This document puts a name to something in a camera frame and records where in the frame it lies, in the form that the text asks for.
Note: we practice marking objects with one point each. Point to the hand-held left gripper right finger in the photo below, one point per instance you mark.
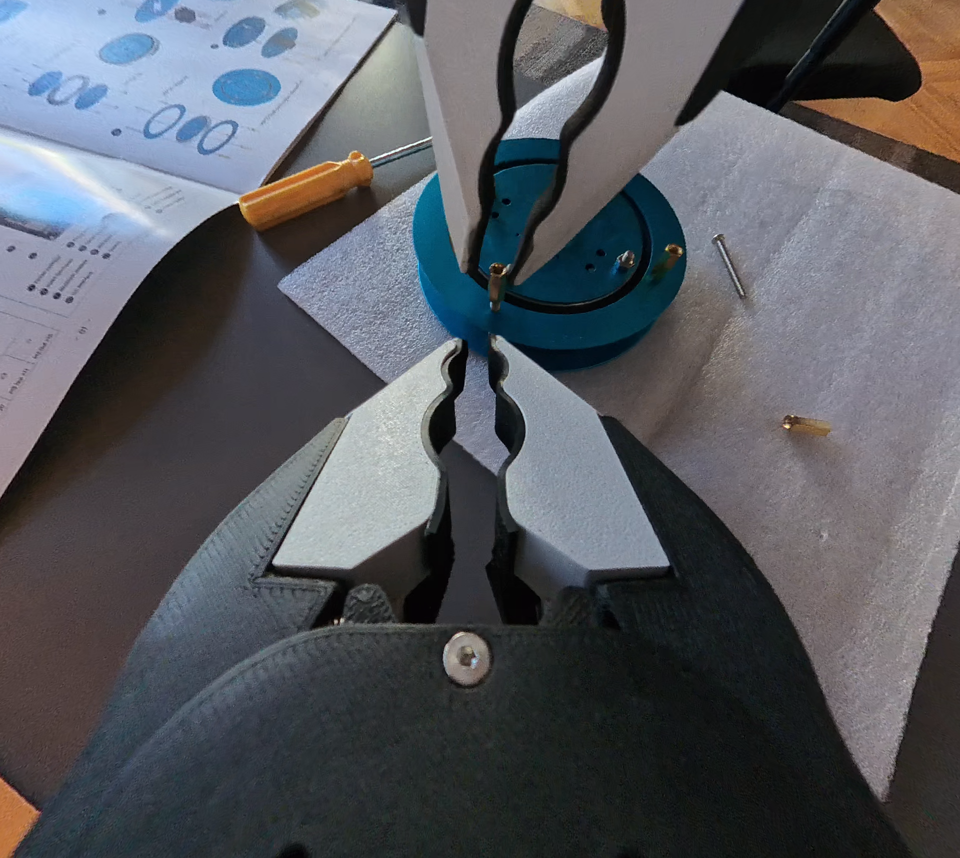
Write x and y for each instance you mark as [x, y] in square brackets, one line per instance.
[585, 498]

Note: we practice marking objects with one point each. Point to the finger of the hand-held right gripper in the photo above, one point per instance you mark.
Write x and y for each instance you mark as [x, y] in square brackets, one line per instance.
[465, 33]
[690, 3]

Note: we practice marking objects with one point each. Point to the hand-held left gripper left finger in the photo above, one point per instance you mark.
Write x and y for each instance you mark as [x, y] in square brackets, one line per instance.
[368, 498]

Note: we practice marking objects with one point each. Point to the brass standoff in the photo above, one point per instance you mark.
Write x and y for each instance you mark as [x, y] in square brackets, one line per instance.
[672, 261]
[807, 426]
[498, 285]

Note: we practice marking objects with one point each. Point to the blue round metal base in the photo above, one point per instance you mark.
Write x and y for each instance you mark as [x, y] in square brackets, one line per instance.
[450, 280]

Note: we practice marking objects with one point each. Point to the blue disc with bearing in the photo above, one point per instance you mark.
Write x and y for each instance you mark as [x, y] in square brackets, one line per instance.
[593, 258]

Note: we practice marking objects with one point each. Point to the orange cardboard box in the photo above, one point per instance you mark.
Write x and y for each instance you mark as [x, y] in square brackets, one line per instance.
[12, 821]

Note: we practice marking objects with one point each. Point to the dark grey desk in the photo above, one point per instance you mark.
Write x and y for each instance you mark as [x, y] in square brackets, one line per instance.
[180, 498]

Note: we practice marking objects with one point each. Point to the silver screw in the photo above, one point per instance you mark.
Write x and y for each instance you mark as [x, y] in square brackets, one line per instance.
[728, 265]

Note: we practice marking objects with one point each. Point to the white foam sheet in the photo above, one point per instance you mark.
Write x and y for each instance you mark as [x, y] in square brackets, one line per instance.
[840, 348]

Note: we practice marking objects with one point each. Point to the printed instruction booklet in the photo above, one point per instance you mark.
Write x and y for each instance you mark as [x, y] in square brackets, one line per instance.
[135, 93]

